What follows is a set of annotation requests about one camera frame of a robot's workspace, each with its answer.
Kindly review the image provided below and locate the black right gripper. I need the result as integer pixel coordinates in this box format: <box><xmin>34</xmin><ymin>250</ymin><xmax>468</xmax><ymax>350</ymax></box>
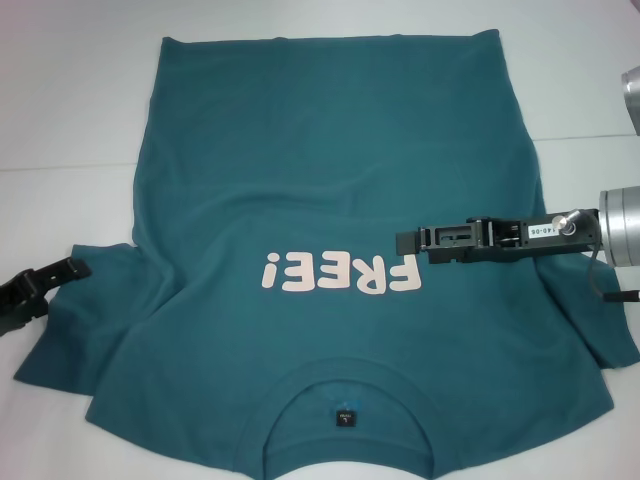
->
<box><xmin>394</xmin><ymin>208</ymin><xmax>601</xmax><ymax>266</ymax></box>

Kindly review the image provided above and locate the right gripper cable with plug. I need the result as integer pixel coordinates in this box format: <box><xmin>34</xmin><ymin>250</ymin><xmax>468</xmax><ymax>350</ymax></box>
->
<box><xmin>552</xmin><ymin>209</ymin><xmax>640</xmax><ymax>304</ymax></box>

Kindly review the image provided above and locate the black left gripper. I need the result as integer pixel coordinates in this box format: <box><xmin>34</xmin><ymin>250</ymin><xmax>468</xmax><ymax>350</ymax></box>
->
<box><xmin>0</xmin><ymin>253</ymin><xmax>92</xmax><ymax>337</ymax></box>

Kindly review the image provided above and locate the teal t-shirt with FREE print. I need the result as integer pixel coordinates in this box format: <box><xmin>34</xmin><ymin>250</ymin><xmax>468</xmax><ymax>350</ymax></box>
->
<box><xmin>13</xmin><ymin>29</ymin><xmax>640</xmax><ymax>480</ymax></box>

